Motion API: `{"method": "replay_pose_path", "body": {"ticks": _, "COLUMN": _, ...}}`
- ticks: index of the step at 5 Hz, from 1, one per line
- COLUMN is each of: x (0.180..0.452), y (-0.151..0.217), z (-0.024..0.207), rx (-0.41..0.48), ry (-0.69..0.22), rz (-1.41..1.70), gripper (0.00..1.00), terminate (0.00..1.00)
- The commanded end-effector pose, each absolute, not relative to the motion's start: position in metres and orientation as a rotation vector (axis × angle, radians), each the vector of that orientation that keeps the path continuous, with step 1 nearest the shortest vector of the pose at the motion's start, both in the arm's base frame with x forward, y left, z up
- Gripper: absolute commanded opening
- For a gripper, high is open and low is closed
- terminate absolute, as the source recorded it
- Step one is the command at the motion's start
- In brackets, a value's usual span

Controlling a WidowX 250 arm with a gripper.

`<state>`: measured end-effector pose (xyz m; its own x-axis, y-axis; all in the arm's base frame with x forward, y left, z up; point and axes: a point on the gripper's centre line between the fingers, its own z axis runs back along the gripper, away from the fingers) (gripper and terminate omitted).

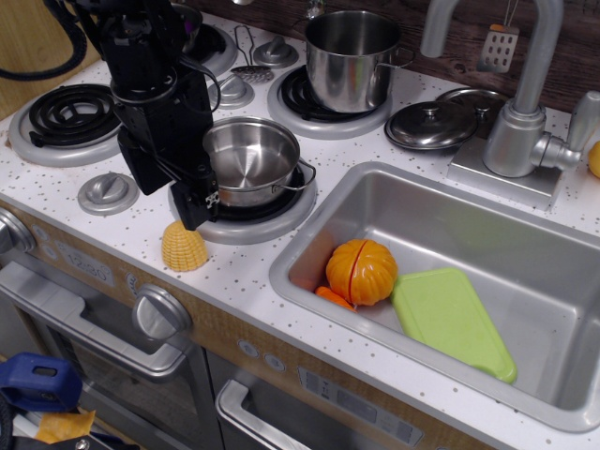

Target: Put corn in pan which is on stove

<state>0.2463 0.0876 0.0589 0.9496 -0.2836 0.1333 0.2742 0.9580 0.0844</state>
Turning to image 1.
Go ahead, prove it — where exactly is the yellow toy lemon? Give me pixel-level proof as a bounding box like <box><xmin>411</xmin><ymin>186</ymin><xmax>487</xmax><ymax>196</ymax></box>
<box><xmin>588</xmin><ymin>142</ymin><xmax>600</xmax><ymax>178</ymax></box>

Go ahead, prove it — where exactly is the back stove knob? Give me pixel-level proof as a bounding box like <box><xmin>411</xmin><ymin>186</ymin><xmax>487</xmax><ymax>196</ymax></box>
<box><xmin>252</xmin><ymin>36</ymin><xmax>299</xmax><ymax>68</ymax></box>

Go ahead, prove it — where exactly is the left oven door handle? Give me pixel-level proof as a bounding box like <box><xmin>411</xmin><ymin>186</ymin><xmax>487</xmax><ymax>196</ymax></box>
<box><xmin>1</xmin><ymin>262</ymin><xmax>187</xmax><ymax>383</ymax></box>

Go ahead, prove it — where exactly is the steel bowl back left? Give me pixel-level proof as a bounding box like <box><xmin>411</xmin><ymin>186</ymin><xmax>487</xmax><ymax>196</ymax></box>
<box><xmin>172</xmin><ymin>3</ymin><xmax>203</xmax><ymax>53</ymax></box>

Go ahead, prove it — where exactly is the stove burner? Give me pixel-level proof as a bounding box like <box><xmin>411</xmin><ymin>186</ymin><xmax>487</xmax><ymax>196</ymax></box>
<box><xmin>267</xmin><ymin>66</ymin><xmax>393</xmax><ymax>141</ymax></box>
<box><xmin>8</xmin><ymin>83</ymin><xmax>121</xmax><ymax>168</ymax></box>
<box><xmin>185</xmin><ymin>24</ymin><xmax>238</xmax><ymax>76</ymax></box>
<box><xmin>198</xmin><ymin>159</ymin><xmax>317</xmax><ymax>246</ymax></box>

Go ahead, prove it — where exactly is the green plastic cutting board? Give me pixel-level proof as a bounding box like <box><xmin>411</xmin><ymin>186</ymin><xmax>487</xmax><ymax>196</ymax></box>
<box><xmin>390</xmin><ymin>267</ymin><xmax>518</xmax><ymax>383</ymax></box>

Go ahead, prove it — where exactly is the orange toy pumpkin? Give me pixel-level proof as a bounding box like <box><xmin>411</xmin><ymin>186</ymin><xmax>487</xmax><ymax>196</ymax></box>
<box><xmin>325</xmin><ymin>239</ymin><xmax>398</xmax><ymax>307</ymax></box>

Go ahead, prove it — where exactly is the right oven door handle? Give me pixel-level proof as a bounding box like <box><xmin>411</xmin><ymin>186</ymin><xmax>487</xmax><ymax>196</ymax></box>
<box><xmin>216</xmin><ymin>380</ymin><xmax>308</xmax><ymax>450</ymax></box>

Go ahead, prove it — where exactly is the back left stove burner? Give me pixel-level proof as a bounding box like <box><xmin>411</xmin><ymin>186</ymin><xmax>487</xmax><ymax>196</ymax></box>
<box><xmin>185</xmin><ymin>24</ymin><xmax>238</xmax><ymax>76</ymax></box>

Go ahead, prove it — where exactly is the back right stove burner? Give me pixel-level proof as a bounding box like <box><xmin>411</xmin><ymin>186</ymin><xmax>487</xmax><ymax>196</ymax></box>
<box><xmin>267</xmin><ymin>66</ymin><xmax>393</xmax><ymax>141</ymax></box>

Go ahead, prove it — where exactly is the orange toy slice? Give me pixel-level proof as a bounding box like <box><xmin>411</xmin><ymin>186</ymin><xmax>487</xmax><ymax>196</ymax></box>
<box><xmin>314</xmin><ymin>286</ymin><xmax>356</xmax><ymax>312</ymax></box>

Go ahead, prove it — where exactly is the hanging slotted spatula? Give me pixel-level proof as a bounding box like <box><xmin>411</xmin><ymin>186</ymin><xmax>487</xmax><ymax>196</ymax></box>
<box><xmin>476</xmin><ymin>1</ymin><xmax>519</xmax><ymax>73</ymax></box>

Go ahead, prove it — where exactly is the left edge oven knob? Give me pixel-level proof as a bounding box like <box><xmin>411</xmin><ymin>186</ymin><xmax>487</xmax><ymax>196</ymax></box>
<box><xmin>0</xmin><ymin>208</ymin><xmax>37</xmax><ymax>254</ymax></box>

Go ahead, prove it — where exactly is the yellow toy corn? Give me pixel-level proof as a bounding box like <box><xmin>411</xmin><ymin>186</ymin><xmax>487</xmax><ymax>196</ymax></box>
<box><xmin>161</xmin><ymin>220</ymin><xmax>208</xmax><ymax>272</ymax></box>

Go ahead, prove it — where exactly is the black cable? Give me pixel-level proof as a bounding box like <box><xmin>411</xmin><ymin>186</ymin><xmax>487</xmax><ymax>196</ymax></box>
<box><xmin>0</xmin><ymin>0</ymin><xmax>89</xmax><ymax>82</ymax></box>

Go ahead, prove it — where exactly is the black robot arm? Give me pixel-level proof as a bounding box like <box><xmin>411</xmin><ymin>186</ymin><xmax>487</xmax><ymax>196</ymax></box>
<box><xmin>44</xmin><ymin>1</ymin><xmax>219</xmax><ymax>231</ymax></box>

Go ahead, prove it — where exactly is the metal masher utensil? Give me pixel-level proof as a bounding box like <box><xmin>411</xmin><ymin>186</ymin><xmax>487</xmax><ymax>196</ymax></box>
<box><xmin>231</xmin><ymin>24</ymin><xmax>275</xmax><ymax>84</ymax></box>

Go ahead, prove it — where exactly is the front left stove burner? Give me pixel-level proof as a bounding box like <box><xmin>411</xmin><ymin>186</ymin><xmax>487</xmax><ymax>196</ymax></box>
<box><xmin>8</xmin><ymin>83</ymin><xmax>121</xmax><ymax>168</ymax></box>

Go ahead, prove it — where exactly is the front left stove knob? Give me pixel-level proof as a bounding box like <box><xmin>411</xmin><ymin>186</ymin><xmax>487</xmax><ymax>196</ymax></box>
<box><xmin>78</xmin><ymin>172</ymin><xmax>140</xmax><ymax>216</ymax></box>

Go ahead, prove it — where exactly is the large oven dial knob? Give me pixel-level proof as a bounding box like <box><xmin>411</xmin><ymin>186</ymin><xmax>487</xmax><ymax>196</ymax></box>
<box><xmin>131</xmin><ymin>283</ymin><xmax>192</xmax><ymax>341</ymax></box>

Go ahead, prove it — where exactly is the stove knob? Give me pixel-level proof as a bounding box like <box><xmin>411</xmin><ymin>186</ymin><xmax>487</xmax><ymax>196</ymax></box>
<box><xmin>78</xmin><ymin>172</ymin><xmax>140</xmax><ymax>216</ymax></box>
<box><xmin>208</xmin><ymin>75</ymin><xmax>255</xmax><ymax>111</ymax></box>
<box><xmin>252</xmin><ymin>36</ymin><xmax>299</xmax><ymax>68</ymax></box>

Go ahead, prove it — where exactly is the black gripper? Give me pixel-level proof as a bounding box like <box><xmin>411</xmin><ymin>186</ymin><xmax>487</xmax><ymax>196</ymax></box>
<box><xmin>111</xmin><ymin>66</ymin><xmax>219</xmax><ymax>231</ymax></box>

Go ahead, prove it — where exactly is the silver sink basin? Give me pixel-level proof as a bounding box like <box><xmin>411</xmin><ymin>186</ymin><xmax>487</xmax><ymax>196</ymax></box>
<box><xmin>270</xmin><ymin>162</ymin><xmax>599</xmax><ymax>432</ymax></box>

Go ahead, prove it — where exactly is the small steel pan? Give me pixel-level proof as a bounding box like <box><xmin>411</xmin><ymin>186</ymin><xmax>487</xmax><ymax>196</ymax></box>
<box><xmin>202</xmin><ymin>116</ymin><xmax>316</xmax><ymax>207</ymax></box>

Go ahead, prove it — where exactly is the front right stove burner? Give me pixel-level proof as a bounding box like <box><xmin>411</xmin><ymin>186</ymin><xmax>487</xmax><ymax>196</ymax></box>
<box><xmin>198</xmin><ymin>159</ymin><xmax>317</xmax><ymax>246</ymax></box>

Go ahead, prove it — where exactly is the oven door handle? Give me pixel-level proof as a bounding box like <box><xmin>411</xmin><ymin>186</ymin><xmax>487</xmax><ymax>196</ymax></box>
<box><xmin>1</xmin><ymin>262</ymin><xmax>187</xmax><ymax>383</ymax></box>
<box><xmin>216</xmin><ymin>380</ymin><xmax>308</xmax><ymax>450</ymax></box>

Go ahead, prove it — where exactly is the middle stove knob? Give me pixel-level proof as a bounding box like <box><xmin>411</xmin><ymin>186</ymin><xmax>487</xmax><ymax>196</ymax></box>
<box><xmin>208</xmin><ymin>75</ymin><xmax>255</xmax><ymax>111</ymax></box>

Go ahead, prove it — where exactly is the tall steel pot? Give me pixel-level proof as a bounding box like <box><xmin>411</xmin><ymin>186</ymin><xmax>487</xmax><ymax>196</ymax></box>
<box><xmin>301</xmin><ymin>10</ymin><xmax>415</xmax><ymax>113</ymax></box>

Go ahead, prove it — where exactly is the silver toy faucet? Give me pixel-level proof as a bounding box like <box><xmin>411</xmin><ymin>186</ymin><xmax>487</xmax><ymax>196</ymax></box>
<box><xmin>447</xmin><ymin>0</ymin><xmax>599</xmax><ymax>210</ymax></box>

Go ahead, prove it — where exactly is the dark steel pot lid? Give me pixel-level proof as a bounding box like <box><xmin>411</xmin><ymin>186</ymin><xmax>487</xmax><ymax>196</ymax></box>
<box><xmin>384</xmin><ymin>101</ymin><xmax>478</xmax><ymax>151</ymax></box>

